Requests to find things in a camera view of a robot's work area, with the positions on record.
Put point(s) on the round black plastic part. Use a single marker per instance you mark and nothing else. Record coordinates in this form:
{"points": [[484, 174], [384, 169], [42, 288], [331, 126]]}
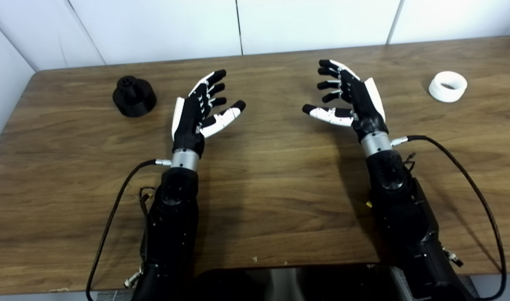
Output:
{"points": [[133, 102]]}

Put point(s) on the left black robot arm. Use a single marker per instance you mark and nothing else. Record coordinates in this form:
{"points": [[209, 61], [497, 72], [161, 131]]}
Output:
{"points": [[171, 225]]}

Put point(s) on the black glossy robot torso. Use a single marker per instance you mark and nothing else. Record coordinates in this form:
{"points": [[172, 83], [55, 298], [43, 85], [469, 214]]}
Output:
{"points": [[300, 286]]}

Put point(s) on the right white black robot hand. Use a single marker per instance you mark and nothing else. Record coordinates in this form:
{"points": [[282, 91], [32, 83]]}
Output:
{"points": [[365, 108]]}

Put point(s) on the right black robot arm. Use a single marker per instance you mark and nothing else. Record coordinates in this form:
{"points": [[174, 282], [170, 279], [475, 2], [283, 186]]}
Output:
{"points": [[405, 217]]}

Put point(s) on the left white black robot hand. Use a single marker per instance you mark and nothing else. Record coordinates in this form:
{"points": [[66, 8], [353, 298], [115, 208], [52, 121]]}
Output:
{"points": [[187, 125]]}

